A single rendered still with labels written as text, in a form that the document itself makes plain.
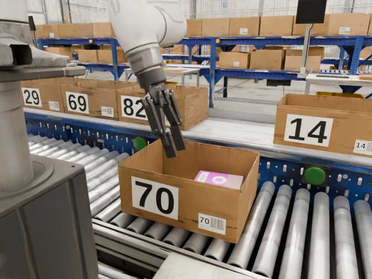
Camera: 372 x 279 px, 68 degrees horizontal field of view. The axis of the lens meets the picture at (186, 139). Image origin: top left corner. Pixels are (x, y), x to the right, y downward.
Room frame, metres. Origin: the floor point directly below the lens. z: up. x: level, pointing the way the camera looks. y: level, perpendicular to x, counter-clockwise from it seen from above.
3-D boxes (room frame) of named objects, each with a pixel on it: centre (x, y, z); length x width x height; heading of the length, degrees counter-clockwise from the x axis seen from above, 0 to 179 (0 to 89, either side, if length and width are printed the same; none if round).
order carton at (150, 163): (0.84, -0.02, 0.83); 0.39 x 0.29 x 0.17; 66
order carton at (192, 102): (1.46, 0.12, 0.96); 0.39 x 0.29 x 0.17; 64
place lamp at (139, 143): (1.27, 0.23, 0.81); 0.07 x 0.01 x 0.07; 64
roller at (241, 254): (0.78, -0.23, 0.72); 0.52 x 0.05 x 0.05; 154
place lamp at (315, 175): (0.93, -0.48, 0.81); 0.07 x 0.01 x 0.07; 64
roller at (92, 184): (1.07, 0.35, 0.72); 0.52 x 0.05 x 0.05; 154
